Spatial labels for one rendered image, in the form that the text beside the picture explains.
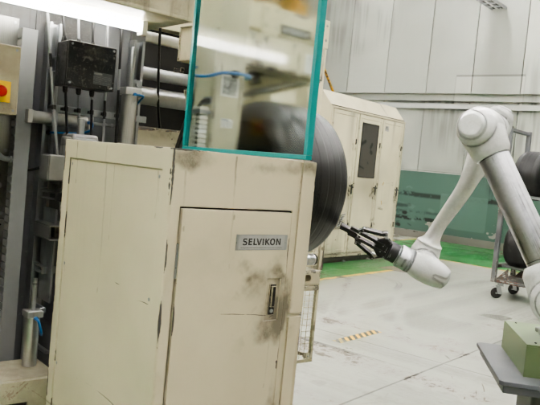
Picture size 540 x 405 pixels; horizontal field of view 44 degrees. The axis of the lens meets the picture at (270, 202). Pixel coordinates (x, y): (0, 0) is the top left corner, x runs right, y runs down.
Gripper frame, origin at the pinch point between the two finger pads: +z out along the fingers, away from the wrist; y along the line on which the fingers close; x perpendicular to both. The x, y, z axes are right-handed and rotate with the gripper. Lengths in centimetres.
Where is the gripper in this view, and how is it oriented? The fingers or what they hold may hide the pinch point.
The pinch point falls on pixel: (349, 230)
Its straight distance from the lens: 256.9
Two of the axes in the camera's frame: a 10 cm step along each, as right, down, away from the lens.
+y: -4.0, 8.1, 4.3
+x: 2.3, -3.7, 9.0
